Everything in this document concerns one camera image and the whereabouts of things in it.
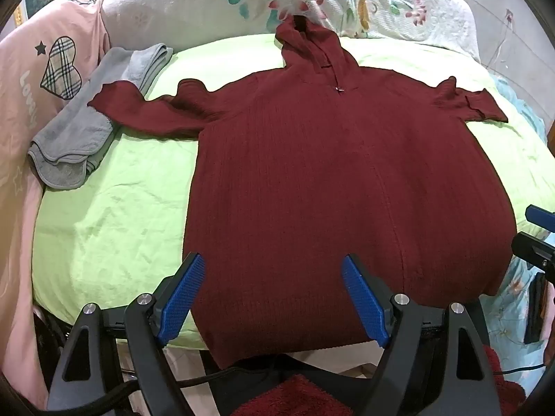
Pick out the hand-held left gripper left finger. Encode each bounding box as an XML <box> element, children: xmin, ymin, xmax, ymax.
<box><xmin>47</xmin><ymin>252</ymin><xmax>206</xmax><ymax>416</ymax></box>

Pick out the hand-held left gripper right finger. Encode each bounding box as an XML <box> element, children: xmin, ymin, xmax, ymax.
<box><xmin>341</xmin><ymin>253</ymin><xmax>504</xmax><ymax>416</ymax></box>

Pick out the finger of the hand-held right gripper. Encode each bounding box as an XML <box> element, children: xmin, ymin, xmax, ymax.
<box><xmin>526</xmin><ymin>205</ymin><xmax>555</xmax><ymax>227</ymax></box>
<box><xmin>512</xmin><ymin>232</ymin><xmax>555</xmax><ymax>276</ymax></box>

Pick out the maroon hooded sweater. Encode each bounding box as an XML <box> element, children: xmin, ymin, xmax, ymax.
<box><xmin>88</xmin><ymin>15</ymin><xmax>518</xmax><ymax>369</ymax></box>

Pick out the light blue floral bedsheet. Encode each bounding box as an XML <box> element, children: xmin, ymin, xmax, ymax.
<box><xmin>477</xmin><ymin>73</ymin><xmax>555</xmax><ymax>399</ymax></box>

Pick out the black flat object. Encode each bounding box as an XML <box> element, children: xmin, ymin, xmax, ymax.
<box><xmin>524</xmin><ymin>273</ymin><xmax>550</xmax><ymax>346</ymax></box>

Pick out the light green bed sheet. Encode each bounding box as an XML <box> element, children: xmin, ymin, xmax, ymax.
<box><xmin>32</xmin><ymin>34</ymin><xmax>555</xmax><ymax>352</ymax></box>

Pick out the red fuzzy clothing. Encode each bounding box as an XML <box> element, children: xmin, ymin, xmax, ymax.
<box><xmin>232</xmin><ymin>347</ymin><xmax>527</xmax><ymax>416</ymax></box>

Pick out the grey folded towel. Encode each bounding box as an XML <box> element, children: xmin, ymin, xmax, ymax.
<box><xmin>28</xmin><ymin>43</ymin><xmax>174</xmax><ymax>190</ymax></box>

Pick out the pink heart print blanket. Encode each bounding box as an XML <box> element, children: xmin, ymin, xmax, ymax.
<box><xmin>0</xmin><ymin>0</ymin><xmax>113</xmax><ymax>408</ymax></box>

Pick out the white floral quilt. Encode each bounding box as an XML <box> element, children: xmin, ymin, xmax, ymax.
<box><xmin>100</xmin><ymin>0</ymin><xmax>482</xmax><ymax>63</ymax></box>

